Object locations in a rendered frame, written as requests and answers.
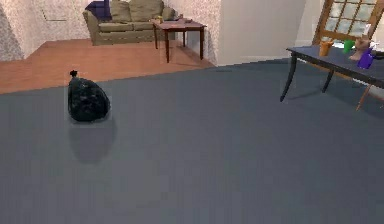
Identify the dark red wooden table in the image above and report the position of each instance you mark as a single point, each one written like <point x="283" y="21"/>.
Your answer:
<point x="181" y="26"/>

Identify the green cup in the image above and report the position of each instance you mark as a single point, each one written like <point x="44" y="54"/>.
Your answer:
<point x="348" y="45"/>

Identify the dark blue table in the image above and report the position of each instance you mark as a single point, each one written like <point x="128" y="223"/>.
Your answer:
<point x="340" y="61"/>

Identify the wooden framed glass door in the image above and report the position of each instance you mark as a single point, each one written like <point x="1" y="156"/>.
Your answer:
<point x="350" y="18"/>

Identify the wooden chair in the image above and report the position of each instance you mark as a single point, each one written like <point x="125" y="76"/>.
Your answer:
<point x="366" y="95"/>

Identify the olive green sofa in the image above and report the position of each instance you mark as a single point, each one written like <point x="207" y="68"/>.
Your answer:
<point x="126" y="23"/>

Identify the orange cup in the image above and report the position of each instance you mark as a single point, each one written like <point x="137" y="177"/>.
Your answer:
<point x="324" y="48"/>

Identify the tan teddy bear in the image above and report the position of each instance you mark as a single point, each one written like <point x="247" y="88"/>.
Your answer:
<point x="361" y="48"/>

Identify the purple bottle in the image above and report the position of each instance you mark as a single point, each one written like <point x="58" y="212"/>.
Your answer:
<point x="366" y="59"/>

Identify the black tied garbage bag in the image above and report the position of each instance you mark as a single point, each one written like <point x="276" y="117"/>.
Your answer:
<point x="87" y="100"/>

